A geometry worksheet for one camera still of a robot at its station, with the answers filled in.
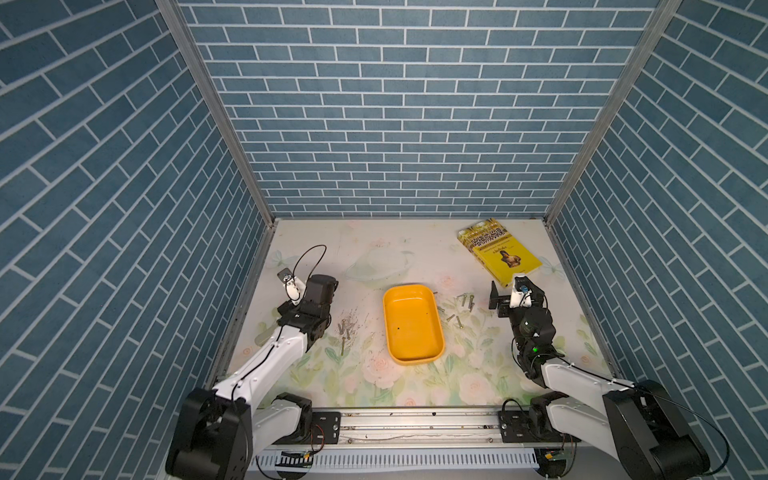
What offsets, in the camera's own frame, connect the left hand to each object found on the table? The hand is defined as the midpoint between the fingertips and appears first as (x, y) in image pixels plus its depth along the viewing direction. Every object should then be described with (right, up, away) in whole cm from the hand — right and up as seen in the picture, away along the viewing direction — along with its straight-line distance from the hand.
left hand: (314, 290), depth 85 cm
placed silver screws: (+6, -13, +6) cm, 16 cm away
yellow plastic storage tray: (+29, -11, +6) cm, 32 cm away
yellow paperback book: (+62, +9, +20) cm, 66 cm away
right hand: (+58, +2, -1) cm, 58 cm away
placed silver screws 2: (+48, -7, +11) cm, 50 cm away
